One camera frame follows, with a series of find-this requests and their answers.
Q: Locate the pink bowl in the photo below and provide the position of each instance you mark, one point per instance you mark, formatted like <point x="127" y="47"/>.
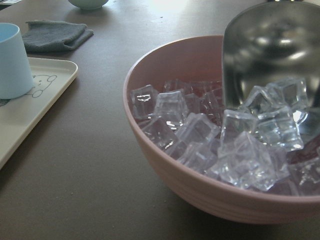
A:
<point x="199" y="58"/>

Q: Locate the steel ice scoop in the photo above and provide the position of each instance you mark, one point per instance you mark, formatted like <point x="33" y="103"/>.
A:
<point x="272" y="41"/>

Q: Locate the ice cubes pile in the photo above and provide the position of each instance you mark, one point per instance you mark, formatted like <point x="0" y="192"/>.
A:
<point x="263" y="145"/>

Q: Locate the light blue cup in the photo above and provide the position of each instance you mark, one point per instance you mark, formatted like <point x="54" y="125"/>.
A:
<point x="15" y="72"/>

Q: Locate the cream serving tray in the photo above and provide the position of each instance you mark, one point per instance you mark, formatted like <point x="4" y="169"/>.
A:
<point x="20" y="115"/>

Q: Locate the green bowl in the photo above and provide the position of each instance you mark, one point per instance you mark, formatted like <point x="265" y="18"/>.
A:
<point x="88" y="4"/>

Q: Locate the grey folded cloth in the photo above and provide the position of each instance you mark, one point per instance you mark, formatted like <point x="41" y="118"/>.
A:
<point x="44" y="36"/>

